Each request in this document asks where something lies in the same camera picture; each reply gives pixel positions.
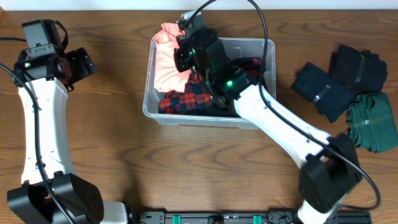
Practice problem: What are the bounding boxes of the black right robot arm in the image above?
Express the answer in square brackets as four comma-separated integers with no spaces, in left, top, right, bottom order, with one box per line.
[174,27,363,223]

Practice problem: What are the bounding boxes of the navy garment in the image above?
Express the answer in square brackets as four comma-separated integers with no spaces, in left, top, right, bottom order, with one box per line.
[292,62,357,123]

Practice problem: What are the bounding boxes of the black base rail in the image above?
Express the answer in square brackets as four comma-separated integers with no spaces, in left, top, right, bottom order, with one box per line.
[128,210,373,224]

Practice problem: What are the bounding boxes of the clear plastic storage bin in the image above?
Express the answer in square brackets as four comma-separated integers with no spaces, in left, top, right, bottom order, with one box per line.
[142,37,277,129]

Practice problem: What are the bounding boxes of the red navy plaid shirt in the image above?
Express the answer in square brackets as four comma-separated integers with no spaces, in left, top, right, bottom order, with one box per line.
[157,57,268,115]

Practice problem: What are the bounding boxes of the dark green folded garment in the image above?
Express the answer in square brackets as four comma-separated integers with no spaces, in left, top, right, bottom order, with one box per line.
[347,92,397,153]

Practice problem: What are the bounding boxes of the black garment with band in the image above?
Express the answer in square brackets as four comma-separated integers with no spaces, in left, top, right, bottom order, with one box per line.
[329,45,388,93]

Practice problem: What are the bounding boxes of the pink garment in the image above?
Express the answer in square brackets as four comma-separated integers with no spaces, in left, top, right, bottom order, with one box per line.
[154,23,190,93]

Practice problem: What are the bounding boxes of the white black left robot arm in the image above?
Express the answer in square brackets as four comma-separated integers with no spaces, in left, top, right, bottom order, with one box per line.
[7,19,129,223]

